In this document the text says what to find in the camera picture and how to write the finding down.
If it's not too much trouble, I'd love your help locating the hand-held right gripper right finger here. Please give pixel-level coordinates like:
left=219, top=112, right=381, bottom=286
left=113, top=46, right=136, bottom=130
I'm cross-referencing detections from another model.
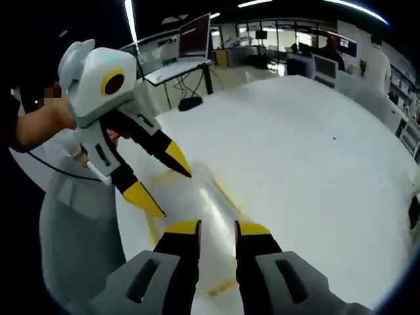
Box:
left=234, top=219, right=373, bottom=315

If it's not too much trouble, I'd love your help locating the grey mesh office chair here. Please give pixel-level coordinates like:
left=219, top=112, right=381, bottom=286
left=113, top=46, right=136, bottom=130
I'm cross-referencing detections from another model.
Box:
left=38, top=169, right=128, bottom=308

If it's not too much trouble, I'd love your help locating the black box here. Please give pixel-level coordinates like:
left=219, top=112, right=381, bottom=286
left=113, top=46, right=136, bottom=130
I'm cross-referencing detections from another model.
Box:
left=408, top=194, right=420, bottom=231

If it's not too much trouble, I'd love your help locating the white standing desk black leg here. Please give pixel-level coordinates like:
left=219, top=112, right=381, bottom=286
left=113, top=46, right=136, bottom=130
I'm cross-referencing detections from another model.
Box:
left=143, top=60, right=218, bottom=112

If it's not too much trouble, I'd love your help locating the monitor with red screen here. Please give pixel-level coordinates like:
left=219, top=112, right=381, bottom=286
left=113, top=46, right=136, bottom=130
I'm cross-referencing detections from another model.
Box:
left=337, top=33, right=359, bottom=57

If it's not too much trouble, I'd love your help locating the short ceiling light strip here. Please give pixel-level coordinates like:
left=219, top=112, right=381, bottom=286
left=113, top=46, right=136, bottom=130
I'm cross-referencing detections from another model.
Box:
left=237, top=0, right=274, bottom=9

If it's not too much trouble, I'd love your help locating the long ceiling light strip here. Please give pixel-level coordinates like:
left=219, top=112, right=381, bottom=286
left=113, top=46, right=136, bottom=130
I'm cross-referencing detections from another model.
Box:
left=324, top=0, right=390, bottom=26
left=123, top=0, right=138, bottom=44

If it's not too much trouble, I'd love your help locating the white monitor back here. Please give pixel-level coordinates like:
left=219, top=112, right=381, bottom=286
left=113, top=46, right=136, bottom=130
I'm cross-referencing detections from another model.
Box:
left=312, top=53, right=339, bottom=89

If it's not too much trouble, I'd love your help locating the person's left hand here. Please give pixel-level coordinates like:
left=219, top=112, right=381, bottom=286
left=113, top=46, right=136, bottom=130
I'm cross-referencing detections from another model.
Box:
left=105, top=128, right=122, bottom=148

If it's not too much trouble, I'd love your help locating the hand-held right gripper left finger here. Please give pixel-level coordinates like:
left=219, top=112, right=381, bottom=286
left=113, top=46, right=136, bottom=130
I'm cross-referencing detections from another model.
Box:
left=87, top=219, right=203, bottom=315

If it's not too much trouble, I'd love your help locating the black desk foot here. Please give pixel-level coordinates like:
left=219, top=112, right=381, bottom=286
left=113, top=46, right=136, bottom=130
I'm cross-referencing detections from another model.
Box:
left=177, top=96, right=203, bottom=112

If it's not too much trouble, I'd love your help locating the clear plastic sheet yellow tape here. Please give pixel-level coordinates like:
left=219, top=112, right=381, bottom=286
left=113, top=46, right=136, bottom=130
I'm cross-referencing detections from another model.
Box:
left=143, top=161, right=251, bottom=298

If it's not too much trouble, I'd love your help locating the white laptop with red screen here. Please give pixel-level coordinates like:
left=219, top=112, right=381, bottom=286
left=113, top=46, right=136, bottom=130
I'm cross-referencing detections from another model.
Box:
left=143, top=12, right=215, bottom=87

